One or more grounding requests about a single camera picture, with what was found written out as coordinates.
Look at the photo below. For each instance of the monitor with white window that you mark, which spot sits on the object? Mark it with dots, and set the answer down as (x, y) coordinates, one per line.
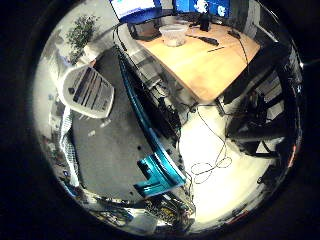
(135, 8)

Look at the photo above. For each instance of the black office chair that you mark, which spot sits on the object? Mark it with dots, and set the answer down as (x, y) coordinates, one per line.
(253, 126)

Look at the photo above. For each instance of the light wooden desk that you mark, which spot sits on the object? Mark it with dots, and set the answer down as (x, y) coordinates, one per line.
(203, 66)

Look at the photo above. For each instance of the small-leaf green plant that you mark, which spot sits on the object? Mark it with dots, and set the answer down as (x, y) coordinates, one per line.
(81, 33)

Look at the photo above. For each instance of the black pen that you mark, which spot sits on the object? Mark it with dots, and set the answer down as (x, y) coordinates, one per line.
(216, 49)

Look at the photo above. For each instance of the white spray bottle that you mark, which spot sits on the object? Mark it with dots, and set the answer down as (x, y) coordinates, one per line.
(90, 93)

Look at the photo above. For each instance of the black remote control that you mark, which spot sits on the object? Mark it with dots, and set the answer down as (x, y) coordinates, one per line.
(209, 40)

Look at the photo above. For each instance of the white plant pot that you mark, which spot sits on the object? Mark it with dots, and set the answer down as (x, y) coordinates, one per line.
(91, 52)

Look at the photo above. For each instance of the teal table edge rail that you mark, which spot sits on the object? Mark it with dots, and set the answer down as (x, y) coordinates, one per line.
(136, 103)

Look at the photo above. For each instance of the clear plastic container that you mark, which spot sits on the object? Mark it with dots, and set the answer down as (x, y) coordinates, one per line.
(173, 35)

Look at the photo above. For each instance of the monitor with blue screen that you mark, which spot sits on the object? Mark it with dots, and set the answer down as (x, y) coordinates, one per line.
(203, 6)

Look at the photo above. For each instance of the black computer mouse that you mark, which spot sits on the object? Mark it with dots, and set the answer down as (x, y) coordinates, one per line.
(234, 34)

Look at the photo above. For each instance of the black desk speaker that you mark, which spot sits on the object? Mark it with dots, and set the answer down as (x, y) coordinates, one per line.
(205, 22)

